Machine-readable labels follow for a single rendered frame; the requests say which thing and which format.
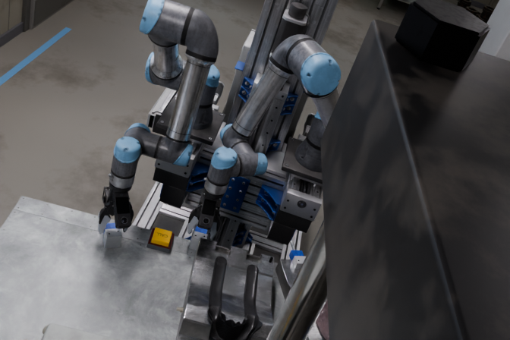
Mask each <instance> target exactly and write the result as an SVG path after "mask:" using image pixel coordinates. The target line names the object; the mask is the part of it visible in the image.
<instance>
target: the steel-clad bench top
mask: <svg viewBox="0 0 510 340"><path fill-rule="evenodd" d="M98 222H99V217H98V216H96V215H93V214H89V213H87V212H81V211H78V210H75V209H70V208H67V207H63V206H59V205H55V204H52V203H47V202H44V201H41V200H35V199H33V198H29V197H24V196H22V197H21V198H20V199H19V201H18V202H17V204H16V206H15V207H14V208H13V210H12V211H11V213H10V215H9V216H8V218H7V219H6V220H5V222H4V224H3V225H2V227H1V228H0V340H24V339H28V340H41V339H42V337H43V335H44V334H43V328H44V327H45V326H47V325H48V324H50V323H54V324H58V325H61V326H67V327H70V328H74V329H79V330H83V331H86V332H91V333H95V334H98V335H104V336H108V337H111V338H116V339H120V340H175V339H176V336H177V332H178V326H179V323H180V319H181V312H180V311H177V310H176V309H177V307H183V306H184V299H185V295H186V292H187V286H188V282H189V278H190V272H191V269H192V265H193V261H194V255H195V253H196V251H195V250H192V249H190V248H189V245H190V240H188V239H185V238H180V237H176V236H174V239H173V242H172V247H171V250H170V253H166V252H162V251H159V250H154V249H150V248H148V247H146V246H147V243H148V240H149V238H150V234H151V231H152V230H150V229H147V228H142V227H139V226H136V225H131V226H130V227H129V228H128V229H127V231H126V232H124V231H123V228H121V234H122V239H121V245H120V247H113V248H105V247H104V243H103V238H104V234H103V233H102V234H100V233H99V230H98ZM188 249H189V250H188ZM277 265H278V263H274V266H273V277H272V294H271V311H272V317H273V322H275V320H276V318H277V316H278V315H279V312H280V310H281V308H282V305H283V304H284V302H285V298H284V295H283V293H282V289H281V286H280V283H279V279H278V276H277V274H276V271H275V268H276V267H277Z"/></svg>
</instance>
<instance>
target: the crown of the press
mask: <svg viewBox="0 0 510 340"><path fill-rule="evenodd" d="M488 26H489V25H488V24H486V23H485V22H483V21H482V20H481V19H480V18H478V17H476V16H475V15H473V14H472V13H471V12H469V11H467V10H466V9H464V8H463V7H460V6H457V5H453V4H451V3H448V2H444V1H441V0H416V1H414V2H412V3H410V5H409V7H408V9H407V11H406V13H405V16H404V18H403V20H402V22H401V25H400V27H399V26H396V25H393V24H389V23H386V22H384V21H380V20H373V21H372V22H371V24H370V27H369V29H368V31H367V34H366V36H365V38H364V41H363V43H362V45H361V47H360V50H359V52H358V54H357V57H356V59H355V61H354V64H353V66H352V68H351V71H350V73H349V75H348V78H347V80H346V82H345V85H344V87H343V89H342V92H341V94H340V96H339V98H338V101H337V103H336V105H335V108H334V110H333V112H332V115H331V117H330V119H329V122H328V124H327V126H326V129H325V131H324V133H323V136H322V138H321V141H320V145H321V163H322V180H323V214H324V231H325V249H326V282H327V299H328V317H329V340H510V61H507V60H505V59H502V58H498V57H496V56H492V55H488V54H486V53H483V52H478V50H479V48H480V47H481V45H482V43H483V41H484V40H485V38H486V36H487V34H488V32H489V31H490V28H489V27H488Z"/></svg>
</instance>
